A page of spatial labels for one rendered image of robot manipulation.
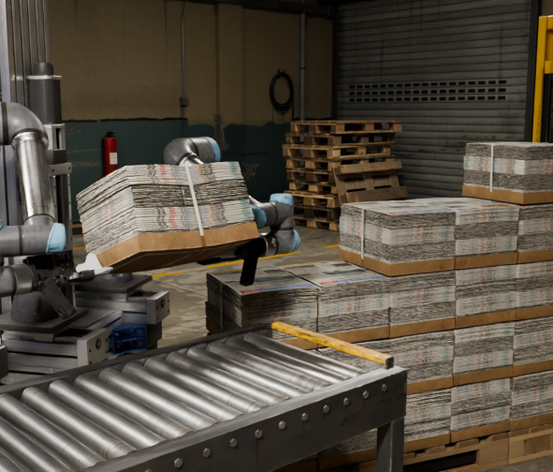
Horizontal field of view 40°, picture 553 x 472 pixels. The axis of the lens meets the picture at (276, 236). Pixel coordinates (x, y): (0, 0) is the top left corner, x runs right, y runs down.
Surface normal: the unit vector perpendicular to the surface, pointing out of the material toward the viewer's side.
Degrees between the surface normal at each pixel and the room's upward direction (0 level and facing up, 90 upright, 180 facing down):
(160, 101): 90
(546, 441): 90
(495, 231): 90
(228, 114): 90
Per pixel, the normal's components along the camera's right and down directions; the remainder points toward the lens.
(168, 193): 0.62, -0.25
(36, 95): -0.24, 0.16
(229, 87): 0.66, 0.12
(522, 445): 0.40, 0.15
